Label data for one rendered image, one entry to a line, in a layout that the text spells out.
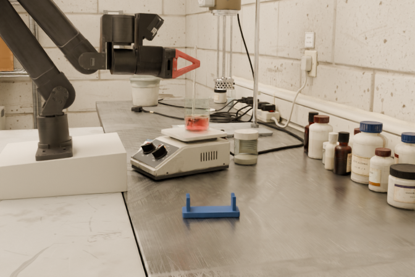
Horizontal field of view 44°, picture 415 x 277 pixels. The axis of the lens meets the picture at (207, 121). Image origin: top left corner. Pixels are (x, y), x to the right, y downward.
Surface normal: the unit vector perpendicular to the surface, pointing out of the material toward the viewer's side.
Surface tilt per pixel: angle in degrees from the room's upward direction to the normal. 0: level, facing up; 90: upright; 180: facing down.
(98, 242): 0
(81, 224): 0
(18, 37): 86
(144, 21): 91
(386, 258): 0
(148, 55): 91
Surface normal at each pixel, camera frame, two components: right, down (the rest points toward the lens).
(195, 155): 0.54, 0.14
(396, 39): -0.97, 0.04
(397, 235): 0.00, -0.99
